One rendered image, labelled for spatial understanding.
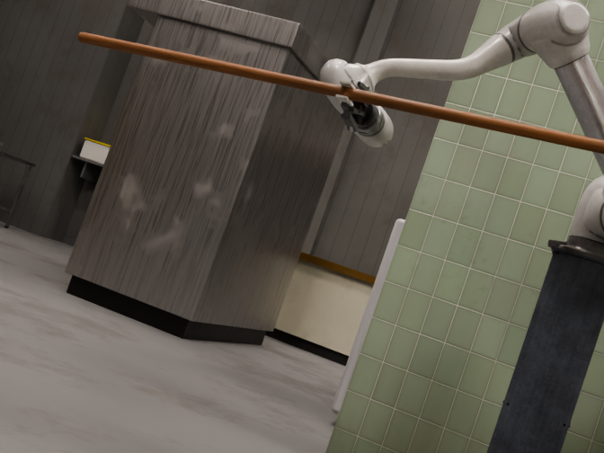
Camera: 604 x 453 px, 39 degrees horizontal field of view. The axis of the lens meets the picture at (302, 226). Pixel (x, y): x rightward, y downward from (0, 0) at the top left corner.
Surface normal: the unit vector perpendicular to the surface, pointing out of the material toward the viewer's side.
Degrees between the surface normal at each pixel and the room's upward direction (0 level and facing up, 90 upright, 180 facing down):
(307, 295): 90
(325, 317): 90
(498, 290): 90
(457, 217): 90
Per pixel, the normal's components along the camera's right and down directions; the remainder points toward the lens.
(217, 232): -0.29, -0.16
